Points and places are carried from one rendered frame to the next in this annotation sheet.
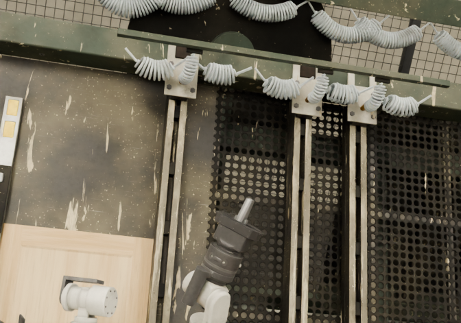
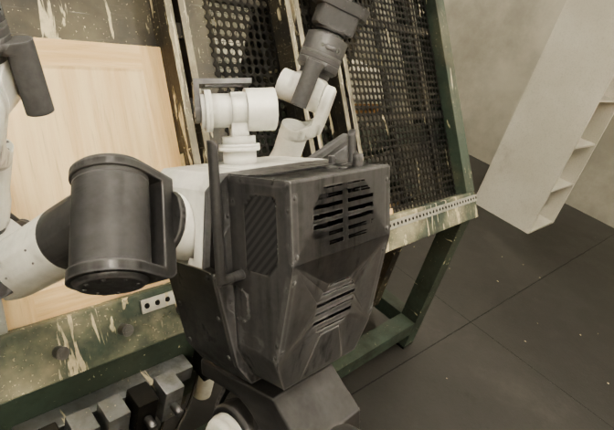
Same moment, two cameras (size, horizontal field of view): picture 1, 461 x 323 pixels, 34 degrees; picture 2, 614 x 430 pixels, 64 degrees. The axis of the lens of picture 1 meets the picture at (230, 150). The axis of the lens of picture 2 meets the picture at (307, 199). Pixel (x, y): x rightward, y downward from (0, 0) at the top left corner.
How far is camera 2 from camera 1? 122 cm
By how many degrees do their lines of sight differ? 40
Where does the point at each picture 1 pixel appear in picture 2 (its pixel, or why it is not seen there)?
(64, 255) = (58, 74)
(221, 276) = (334, 68)
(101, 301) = (274, 108)
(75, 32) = not seen: outside the picture
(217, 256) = (330, 44)
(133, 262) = (145, 78)
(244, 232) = (357, 11)
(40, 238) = not seen: hidden behind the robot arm
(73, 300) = (223, 112)
